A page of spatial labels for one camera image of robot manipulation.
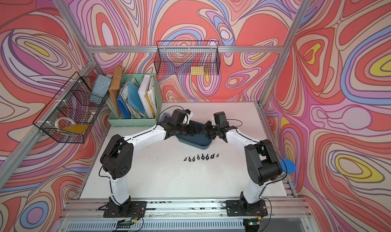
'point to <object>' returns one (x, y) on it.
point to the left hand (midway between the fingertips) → (200, 130)
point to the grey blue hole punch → (165, 117)
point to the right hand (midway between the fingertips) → (200, 132)
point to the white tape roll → (56, 125)
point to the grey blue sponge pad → (102, 86)
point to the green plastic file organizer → (140, 101)
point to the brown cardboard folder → (115, 85)
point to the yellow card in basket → (79, 128)
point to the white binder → (141, 92)
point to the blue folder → (123, 107)
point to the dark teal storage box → (196, 138)
